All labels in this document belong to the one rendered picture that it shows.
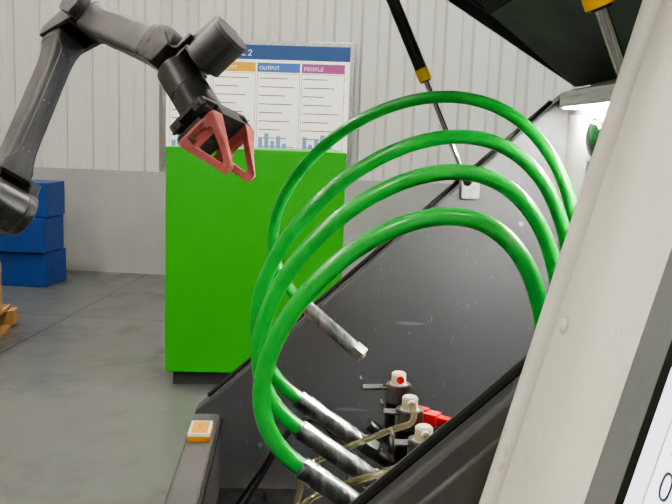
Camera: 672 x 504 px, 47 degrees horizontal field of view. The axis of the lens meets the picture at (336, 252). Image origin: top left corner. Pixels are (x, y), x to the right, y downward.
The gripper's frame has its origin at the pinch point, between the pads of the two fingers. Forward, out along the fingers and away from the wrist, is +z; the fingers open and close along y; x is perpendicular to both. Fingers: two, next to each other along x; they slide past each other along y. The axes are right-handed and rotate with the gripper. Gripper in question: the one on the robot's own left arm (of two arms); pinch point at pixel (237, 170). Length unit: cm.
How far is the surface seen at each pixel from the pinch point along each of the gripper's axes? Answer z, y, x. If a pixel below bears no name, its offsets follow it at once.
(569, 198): 30.0, 3.2, -30.2
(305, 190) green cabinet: -139, 263, 84
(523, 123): 20.9, 0.4, -31.6
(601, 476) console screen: 55, -44, -26
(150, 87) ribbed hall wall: -438, 448, 222
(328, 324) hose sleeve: 23.9, 2.2, 1.3
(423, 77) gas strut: -2.0, 18.4, -24.5
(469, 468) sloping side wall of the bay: 50, -32, -16
